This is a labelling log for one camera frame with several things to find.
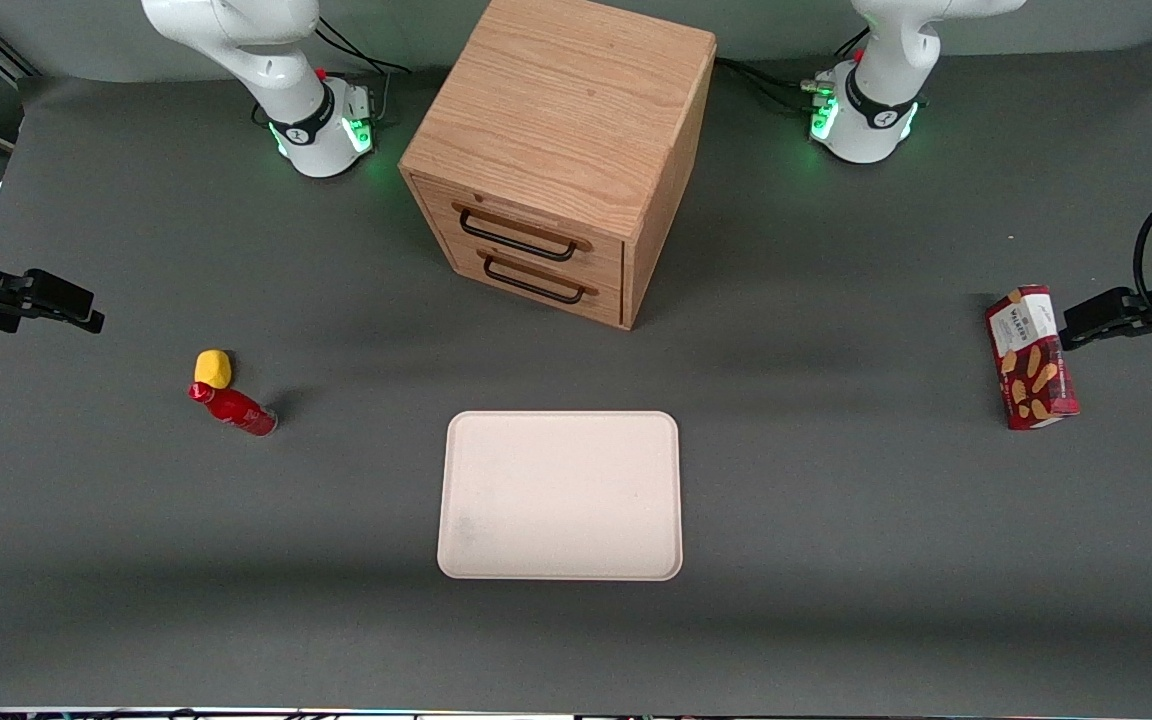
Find wooden two-drawer cabinet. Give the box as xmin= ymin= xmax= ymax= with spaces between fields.
xmin=398 ymin=0 xmax=718 ymax=331

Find black right arm base cables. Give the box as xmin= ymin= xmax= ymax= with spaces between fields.
xmin=314 ymin=14 xmax=413 ymax=77

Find red tartan cookie box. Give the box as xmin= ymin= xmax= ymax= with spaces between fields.
xmin=984 ymin=284 xmax=1082 ymax=431

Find wooden drawer front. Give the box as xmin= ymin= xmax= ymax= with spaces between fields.
xmin=439 ymin=232 xmax=625 ymax=329
xmin=408 ymin=172 xmax=627 ymax=288

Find black metal drawer handle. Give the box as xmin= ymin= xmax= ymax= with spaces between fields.
xmin=458 ymin=207 xmax=580 ymax=264
xmin=482 ymin=253 xmax=587 ymax=306

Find black left arm base cables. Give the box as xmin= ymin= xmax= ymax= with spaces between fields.
xmin=715 ymin=25 xmax=873 ymax=113

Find black arm base cables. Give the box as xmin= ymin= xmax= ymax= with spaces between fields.
xmin=715 ymin=25 xmax=873 ymax=113
xmin=314 ymin=14 xmax=413 ymax=77

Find aluminium frame rail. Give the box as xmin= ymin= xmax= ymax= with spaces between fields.
xmin=0 ymin=14 xmax=39 ymax=83

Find yellow lemon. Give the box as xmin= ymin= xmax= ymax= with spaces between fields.
xmin=194 ymin=348 xmax=234 ymax=390

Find beige rectangular tray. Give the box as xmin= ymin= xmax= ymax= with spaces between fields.
xmin=436 ymin=410 xmax=685 ymax=582

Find red coke bottle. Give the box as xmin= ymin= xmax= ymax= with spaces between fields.
xmin=188 ymin=381 xmax=279 ymax=438

